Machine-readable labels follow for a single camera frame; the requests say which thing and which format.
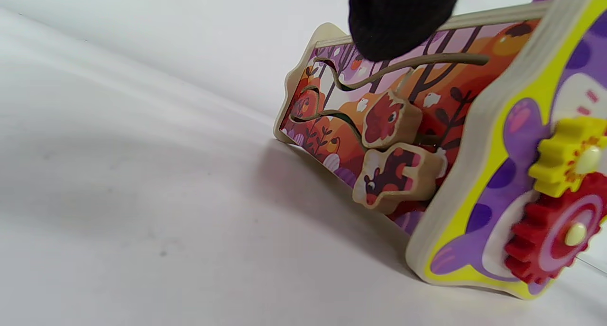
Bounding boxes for red bird wooden slider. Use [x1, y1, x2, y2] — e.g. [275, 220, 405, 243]
[361, 90, 423, 150]

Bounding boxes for person's left hand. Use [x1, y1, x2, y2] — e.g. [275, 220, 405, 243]
[263, 0, 468, 63]

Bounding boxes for yellow plastic gear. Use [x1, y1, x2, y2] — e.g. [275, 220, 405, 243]
[528, 117, 607, 199]

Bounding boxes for red plastic gear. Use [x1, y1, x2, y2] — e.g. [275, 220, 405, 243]
[504, 172, 607, 285]

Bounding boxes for brown animal wooden slider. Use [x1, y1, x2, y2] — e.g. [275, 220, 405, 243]
[352, 144, 449, 215]

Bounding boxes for colourful wooden whack-a-mole toy box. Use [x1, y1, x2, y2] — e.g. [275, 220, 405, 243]
[274, 0, 607, 300]

